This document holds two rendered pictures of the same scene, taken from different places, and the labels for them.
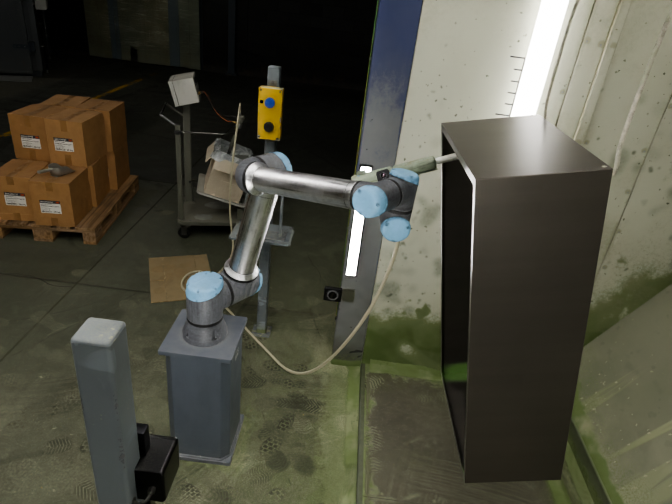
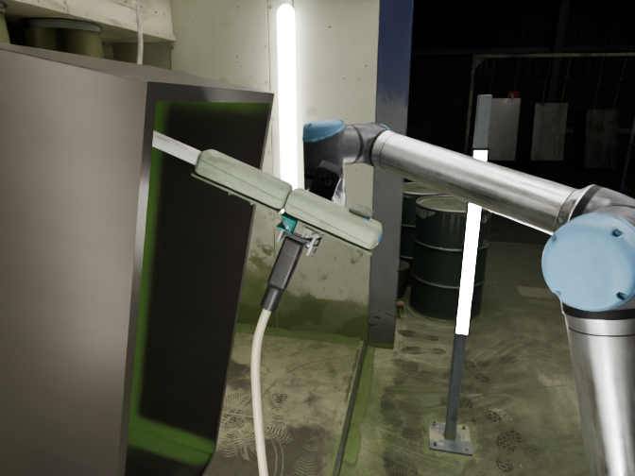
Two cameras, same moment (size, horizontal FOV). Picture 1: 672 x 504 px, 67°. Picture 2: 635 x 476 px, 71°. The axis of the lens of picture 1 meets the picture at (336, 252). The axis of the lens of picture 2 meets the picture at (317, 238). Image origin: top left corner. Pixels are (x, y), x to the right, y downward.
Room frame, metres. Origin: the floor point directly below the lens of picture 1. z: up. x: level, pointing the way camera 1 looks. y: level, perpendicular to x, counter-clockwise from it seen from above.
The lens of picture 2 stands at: (2.44, 0.02, 1.61)
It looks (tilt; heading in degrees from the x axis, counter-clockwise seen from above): 17 degrees down; 192
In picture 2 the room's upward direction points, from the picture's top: straight up
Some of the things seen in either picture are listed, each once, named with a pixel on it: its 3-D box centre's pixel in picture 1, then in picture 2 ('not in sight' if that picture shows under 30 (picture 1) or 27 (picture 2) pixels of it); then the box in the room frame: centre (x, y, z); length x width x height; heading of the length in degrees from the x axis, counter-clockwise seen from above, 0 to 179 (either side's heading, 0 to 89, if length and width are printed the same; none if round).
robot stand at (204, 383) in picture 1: (206, 388); not in sight; (1.75, 0.52, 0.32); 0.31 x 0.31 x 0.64; 0
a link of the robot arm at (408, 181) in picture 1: (399, 190); (327, 148); (1.45, -0.17, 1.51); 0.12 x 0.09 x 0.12; 144
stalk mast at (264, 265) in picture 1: (267, 216); not in sight; (2.64, 0.42, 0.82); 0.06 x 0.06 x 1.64; 0
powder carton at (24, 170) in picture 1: (25, 189); not in sight; (3.63, 2.50, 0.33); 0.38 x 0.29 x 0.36; 8
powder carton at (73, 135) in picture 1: (77, 136); not in sight; (4.00, 2.22, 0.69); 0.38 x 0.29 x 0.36; 1
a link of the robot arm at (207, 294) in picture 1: (206, 296); not in sight; (1.76, 0.52, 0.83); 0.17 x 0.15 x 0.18; 144
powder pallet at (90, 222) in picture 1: (72, 202); not in sight; (4.01, 2.36, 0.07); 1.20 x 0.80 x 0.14; 7
